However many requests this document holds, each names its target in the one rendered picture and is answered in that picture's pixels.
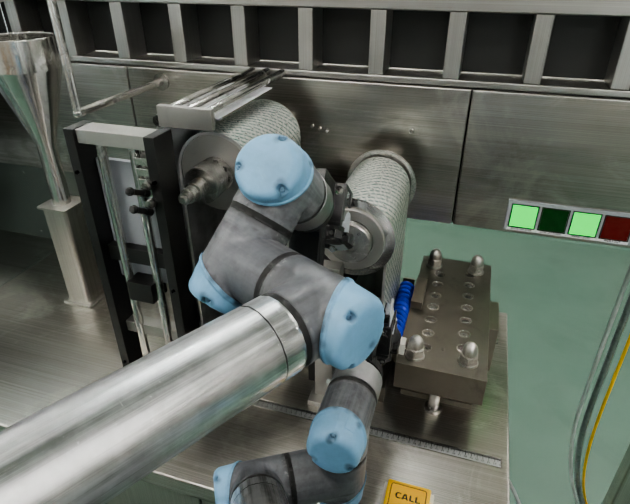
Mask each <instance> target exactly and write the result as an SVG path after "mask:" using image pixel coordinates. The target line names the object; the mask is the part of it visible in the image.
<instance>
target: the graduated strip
mask: <svg viewBox="0 0 630 504"><path fill-rule="evenodd" d="M251 406H255V407H259V408H263V409H267V410H271V411H275V412H279V413H283V414H287V415H291V416H295V417H299V418H303V419H307V420H311V421H313V419H314V417H315V416H316V414H317V412H313V411H309V410H304V409H300V408H296V407H292V406H288V405H284V404H280V403H276V402H272V401H268V400H264V399H259V400H257V401H256V402H254V403H253V404H252V405H251ZM369 435H370V436H374V437H378V438H382V439H386V440H390V441H394V442H397V443H401V444H405V445H409V446H413V447H417V448H421V449H425V450H429V451H433V452H437V453H441V454H445V455H449V456H453V457H457V458H461V459H465V460H469V461H473V462H476V463H480V464H484V465H488V466H492V467H496V468H500V469H502V458H498V457H494V456H490V455H486V454H482V453H478V452H474V451H470V450H466V449H462V448H458V447H454V446H450V445H446V444H442V443H438V442H434V441H429V440H425V439H421V438H417V437H413V436H409V435H405V434H401V433H397V432H393V431H389V430H385V429H381V428H377V427H373V426H370V431H369Z"/></svg>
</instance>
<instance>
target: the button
mask: <svg viewBox="0 0 630 504"><path fill-rule="evenodd" d="M430 498H431V490H429V489H426V488H422V487H418V486H415V485H411V484H407V483H404V482H400V481H396V480H393V479H389V480H388V484H387V489H386V493H385V498H384V502H383V504H430Z"/></svg>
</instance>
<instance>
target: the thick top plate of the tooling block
mask: <svg viewBox="0 0 630 504"><path fill-rule="evenodd" d="M428 259H429V256H425V255H424V257H423V260H422V264H421V268H420V272H419V276H418V277H419V278H425V279H428V282H427V288H426V292H425V297H424V301H423V305H422V309H421V310H420V309H414V308H410V310H409V314H408V318H407V321H406V325H405V329H404V333H403V337H405V338H407V341H406V349H407V345H408V342H409V339H410V338H411V336H413V335H420V336H421V337H422V339H423V342H424V354H425V357H424V359H423V360H422V361H419V362H414V361H410V360H408V359H407V358H406V357H405V352H404V355H401V354H398V356H397V359H396V365H395V374H394V383H393V386H396V387H400V388H404V389H409V390H413V391H418V392H422V393H427V394H431V395H436V396H440V397H445V398H449V399H453V400H458V401H462V402H467V403H471V404H476V405H480V406H482V402H483V398H484V393H485V389H486V385H487V375H488V348H489V321H490V294H491V267H492V266H490V265H484V268H483V271H484V274H483V275H481V276H474V275H471V274H469V273H468V268H469V267H470V262H464V261H458V260H451V259H445V258H442V262H441V263H442V268H440V269H431V268H429V267H428V266H427V262H428ZM467 342H474V343H475V344H476V345H477V347H478V366H477V367H476V368H475V369H466V368H463V367H462V366H460V365H459V363H458V357H459V356H460V353H461V349H463V346H464V344H465V343H467Z"/></svg>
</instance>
